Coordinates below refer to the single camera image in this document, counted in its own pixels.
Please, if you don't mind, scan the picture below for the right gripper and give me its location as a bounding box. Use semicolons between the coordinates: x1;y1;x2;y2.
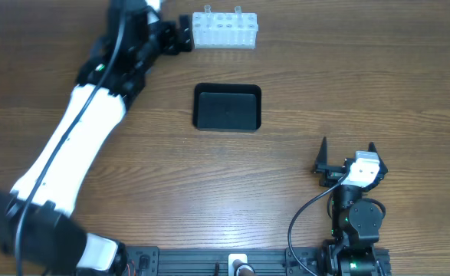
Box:
310;136;389;188

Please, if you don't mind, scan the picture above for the black tray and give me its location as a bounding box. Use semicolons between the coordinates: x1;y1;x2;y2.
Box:
192;82;263;133

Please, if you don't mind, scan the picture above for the white test tube rack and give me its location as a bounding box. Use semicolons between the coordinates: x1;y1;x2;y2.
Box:
191;11;259;50

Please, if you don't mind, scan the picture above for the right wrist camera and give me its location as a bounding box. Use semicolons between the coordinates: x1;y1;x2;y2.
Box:
346;150;381;189

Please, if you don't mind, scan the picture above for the black cable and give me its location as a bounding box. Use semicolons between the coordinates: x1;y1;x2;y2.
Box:
287;171;352;276
14;0;128;276

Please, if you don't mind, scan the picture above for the mounting rail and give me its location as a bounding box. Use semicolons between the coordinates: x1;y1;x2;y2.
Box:
123;245;393;276

